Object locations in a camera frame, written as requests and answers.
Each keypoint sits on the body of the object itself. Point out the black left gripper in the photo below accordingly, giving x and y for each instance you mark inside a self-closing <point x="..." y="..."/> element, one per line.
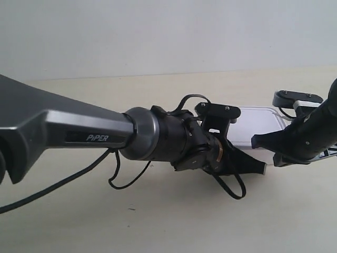
<point x="218" y="157"/>

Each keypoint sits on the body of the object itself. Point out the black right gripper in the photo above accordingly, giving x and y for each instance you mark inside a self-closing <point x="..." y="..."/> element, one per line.
<point x="310" y="139"/>

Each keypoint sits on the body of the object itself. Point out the white lidded plastic container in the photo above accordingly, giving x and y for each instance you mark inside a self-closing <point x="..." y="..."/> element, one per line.
<point x="255" y="120"/>

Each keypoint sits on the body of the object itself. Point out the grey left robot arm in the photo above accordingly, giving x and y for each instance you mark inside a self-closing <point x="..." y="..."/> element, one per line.
<point x="34" y="120"/>

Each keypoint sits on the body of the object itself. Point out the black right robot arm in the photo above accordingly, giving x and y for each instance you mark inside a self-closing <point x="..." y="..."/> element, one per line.
<point x="328" y="107"/>

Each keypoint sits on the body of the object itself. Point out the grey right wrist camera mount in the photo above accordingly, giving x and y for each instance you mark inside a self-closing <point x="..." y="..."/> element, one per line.
<point x="302" y="103"/>

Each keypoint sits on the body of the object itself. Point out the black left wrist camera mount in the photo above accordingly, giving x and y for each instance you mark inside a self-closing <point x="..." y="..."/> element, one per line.
<point x="217" y="116"/>

